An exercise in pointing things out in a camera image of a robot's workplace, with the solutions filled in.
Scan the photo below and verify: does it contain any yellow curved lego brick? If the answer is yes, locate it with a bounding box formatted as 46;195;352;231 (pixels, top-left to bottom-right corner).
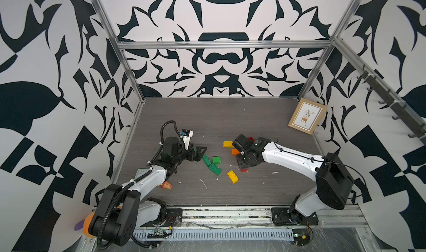
227;171;239;184
223;141;234;148

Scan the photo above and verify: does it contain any black corrugated cable hose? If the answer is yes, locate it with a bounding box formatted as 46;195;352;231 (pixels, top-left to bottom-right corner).
149;120;180;164

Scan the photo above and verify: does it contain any light green square lego brick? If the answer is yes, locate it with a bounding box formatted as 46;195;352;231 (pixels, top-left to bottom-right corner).
212;157;221;164

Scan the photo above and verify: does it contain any dark green wide lego brick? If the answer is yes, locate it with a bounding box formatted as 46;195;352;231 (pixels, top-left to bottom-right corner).
209;164;222;175

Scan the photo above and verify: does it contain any wall hook rail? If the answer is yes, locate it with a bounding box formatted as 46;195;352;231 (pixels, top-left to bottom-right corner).
357;65;426;145

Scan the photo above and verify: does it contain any small circuit board left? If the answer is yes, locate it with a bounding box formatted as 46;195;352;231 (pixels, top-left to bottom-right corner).
146;226;173;239

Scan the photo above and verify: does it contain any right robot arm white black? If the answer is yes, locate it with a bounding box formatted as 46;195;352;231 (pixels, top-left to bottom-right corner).
233;134;355;226

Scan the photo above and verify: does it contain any small colourful toy figure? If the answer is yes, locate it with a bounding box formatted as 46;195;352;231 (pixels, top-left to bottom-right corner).
160;181;173;190

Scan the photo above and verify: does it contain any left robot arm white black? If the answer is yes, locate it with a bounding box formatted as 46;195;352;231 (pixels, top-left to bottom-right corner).
83;137;207;250

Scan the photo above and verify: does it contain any orange flat lego brick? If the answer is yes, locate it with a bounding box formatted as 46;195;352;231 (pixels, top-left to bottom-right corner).
231;149;241;156

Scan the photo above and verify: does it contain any small circuit board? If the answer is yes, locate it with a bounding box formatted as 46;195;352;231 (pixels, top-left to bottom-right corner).
291;228;314;247
146;226;173;239

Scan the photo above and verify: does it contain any white slotted cable duct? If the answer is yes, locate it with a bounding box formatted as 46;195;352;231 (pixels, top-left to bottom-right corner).
134;228;294;242

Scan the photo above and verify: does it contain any small circuit board right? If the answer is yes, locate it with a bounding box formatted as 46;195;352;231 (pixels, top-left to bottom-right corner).
291;228;314;247

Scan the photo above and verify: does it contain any yellow curved lego brick near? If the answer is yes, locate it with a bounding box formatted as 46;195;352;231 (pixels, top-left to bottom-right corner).
227;171;239;184

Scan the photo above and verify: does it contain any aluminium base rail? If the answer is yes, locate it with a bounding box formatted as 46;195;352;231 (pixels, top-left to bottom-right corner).
171;205;368;228

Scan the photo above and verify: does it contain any wooden framed picture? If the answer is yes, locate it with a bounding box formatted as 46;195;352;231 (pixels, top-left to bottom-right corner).
288;98;327;135

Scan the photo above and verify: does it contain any yellow curved lego brick far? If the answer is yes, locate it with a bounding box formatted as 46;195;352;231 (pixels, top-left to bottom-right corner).
223;141;234;148

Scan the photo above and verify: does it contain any dark green long lego brick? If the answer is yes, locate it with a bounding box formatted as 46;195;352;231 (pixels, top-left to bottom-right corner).
202;155;212;167

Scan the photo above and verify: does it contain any orange purple object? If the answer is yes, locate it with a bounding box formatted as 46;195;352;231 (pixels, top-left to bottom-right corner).
74;212;95;238

